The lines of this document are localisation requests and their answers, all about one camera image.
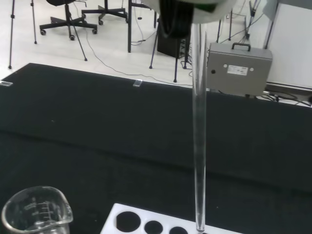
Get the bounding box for black floor cable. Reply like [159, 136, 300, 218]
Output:
[85, 36, 195, 86]

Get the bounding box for grey case with black handle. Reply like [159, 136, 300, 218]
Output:
[206, 42, 273, 98]

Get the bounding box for pale board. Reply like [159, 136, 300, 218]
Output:
[264, 0, 312, 90]

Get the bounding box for black bench cloth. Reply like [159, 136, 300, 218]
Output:
[0, 62, 312, 234]

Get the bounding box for black box on floor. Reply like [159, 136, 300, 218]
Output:
[157, 23, 187, 59]

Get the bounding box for black office chair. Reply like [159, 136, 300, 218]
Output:
[39, 0, 98, 41]
[81, 0, 128, 25]

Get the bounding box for black table frame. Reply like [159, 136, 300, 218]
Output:
[127, 0, 158, 53]

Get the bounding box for white test tube rack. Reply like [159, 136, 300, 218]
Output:
[99, 202, 244, 234]

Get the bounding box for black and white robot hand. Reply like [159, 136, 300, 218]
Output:
[141, 0, 238, 39]

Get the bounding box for thin black tripod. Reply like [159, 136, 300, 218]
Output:
[8, 0, 88, 70]

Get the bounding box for clear glass beaker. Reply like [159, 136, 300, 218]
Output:
[1, 185, 74, 234]

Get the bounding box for dark blue stand legs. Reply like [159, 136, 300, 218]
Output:
[148, 17, 178, 83]

